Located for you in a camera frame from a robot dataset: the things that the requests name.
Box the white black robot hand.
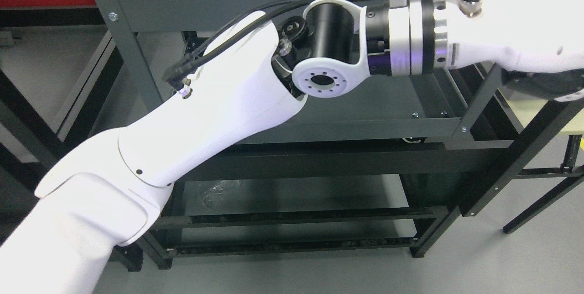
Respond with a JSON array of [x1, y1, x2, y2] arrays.
[[442, 0, 584, 102]]

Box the clear plastic bag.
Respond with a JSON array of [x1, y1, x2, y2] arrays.
[[198, 179, 244, 210]]

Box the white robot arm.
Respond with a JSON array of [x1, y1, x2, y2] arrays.
[[1, 0, 370, 294]]

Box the grey metal shelf cart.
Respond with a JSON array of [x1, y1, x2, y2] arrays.
[[80, 0, 584, 271]]

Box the beige table with black legs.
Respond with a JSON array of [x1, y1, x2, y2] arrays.
[[502, 101, 583, 235]]

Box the dark metal shelf rack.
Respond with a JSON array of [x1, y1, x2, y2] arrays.
[[0, 9, 144, 273]]

